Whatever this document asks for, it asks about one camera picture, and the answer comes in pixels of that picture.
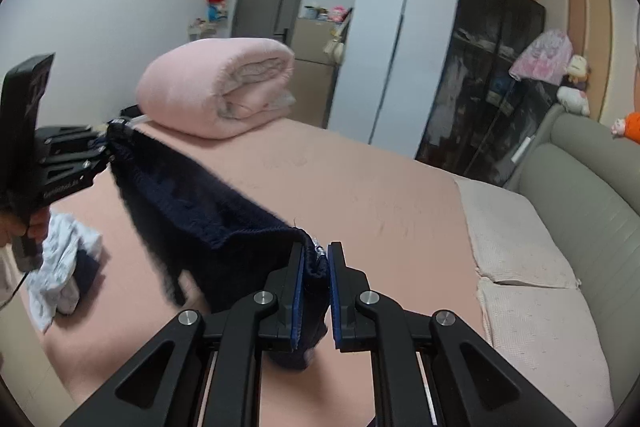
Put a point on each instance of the plain navy garment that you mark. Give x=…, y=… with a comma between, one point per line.
x=90, y=274

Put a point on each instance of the pink hanging dress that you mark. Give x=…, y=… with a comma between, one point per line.
x=542, y=57

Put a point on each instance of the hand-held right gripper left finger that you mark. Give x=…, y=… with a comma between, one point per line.
x=297, y=302

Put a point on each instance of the cream hanging bag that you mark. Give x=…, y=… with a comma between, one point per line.
x=336, y=42

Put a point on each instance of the rolled pink blanket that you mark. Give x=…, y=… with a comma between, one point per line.
x=190, y=87

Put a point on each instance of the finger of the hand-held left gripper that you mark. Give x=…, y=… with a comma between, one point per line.
x=116, y=124

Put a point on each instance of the beige plush doll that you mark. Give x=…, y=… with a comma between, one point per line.
x=577, y=68

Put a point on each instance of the grey padded headboard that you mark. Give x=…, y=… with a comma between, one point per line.
x=600, y=217

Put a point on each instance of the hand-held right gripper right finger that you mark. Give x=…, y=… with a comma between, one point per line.
x=334, y=302

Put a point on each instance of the white wardrobe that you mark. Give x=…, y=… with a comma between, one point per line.
x=390, y=57

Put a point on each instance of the orange plush toy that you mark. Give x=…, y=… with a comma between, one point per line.
x=629, y=126

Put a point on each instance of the white plush toy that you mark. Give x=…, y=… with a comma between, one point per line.
x=574, y=101

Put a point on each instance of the pink plush doll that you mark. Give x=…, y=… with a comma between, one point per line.
x=339, y=14

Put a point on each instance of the red blue plush toy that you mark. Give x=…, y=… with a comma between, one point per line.
x=216, y=4

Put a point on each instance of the dark glass wardrobe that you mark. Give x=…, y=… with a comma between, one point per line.
x=475, y=107

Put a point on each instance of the navy skirt white lace trim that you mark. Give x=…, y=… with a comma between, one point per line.
x=200, y=202

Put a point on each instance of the light blue printed garment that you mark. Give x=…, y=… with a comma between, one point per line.
x=55, y=257

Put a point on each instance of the beige textured pillow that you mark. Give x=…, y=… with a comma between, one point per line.
x=540, y=347
x=515, y=237

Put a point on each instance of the beige cabinet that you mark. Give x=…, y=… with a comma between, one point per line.
x=310, y=52

